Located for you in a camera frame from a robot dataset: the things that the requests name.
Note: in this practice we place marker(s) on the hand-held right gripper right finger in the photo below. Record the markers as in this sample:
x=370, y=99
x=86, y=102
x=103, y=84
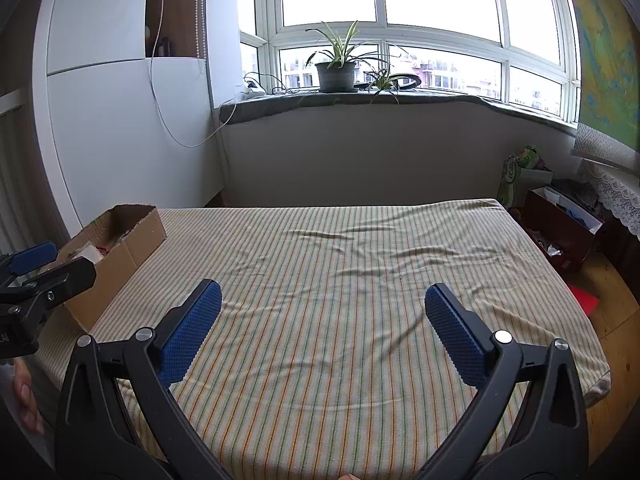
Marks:
x=455, y=335

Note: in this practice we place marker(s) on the grey window sill cover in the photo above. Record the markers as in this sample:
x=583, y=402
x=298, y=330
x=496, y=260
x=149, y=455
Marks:
x=350, y=102

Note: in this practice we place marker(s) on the green paper bag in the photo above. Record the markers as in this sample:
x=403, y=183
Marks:
x=515, y=180

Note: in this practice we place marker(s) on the wooden shelf nook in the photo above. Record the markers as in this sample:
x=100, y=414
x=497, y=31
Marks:
x=175, y=5

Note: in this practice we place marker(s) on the white lace cloth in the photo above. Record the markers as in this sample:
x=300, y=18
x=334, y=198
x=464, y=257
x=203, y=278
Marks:
x=617, y=195

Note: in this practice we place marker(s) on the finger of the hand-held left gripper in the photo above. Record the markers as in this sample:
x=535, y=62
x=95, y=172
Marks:
x=35, y=257
x=65, y=280

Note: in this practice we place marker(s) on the small spider plant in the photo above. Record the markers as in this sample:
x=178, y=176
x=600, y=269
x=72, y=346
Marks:
x=382, y=85

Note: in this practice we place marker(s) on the dark red box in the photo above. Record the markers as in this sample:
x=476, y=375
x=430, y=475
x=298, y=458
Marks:
x=555, y=230

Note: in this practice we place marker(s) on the cardboard box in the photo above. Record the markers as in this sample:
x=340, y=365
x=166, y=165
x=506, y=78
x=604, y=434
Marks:
x=125, y=255

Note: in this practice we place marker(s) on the white charger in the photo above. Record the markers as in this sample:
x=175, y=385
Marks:
x=254, y=91

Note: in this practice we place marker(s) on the person's left hand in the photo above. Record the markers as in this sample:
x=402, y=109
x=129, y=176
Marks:
x=29, y=400

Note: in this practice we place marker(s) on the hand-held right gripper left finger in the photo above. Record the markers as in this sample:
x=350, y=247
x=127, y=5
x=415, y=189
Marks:
x=192, y=330

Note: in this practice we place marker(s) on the white framed window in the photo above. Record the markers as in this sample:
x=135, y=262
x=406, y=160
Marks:
x=440, y=30

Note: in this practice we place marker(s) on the white cabinet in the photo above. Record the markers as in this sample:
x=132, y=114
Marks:
x=115, y=135

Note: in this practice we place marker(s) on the potted spider plant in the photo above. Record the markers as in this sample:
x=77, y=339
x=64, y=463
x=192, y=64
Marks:
x=336, y=77

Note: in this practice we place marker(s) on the dark round object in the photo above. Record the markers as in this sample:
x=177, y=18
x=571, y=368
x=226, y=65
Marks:
x=415, y=82

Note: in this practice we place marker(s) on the wall map poster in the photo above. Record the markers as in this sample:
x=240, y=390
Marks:
x=610, y=70

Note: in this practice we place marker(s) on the red paper sheet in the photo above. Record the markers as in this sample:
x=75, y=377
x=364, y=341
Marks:
x=586, y=300

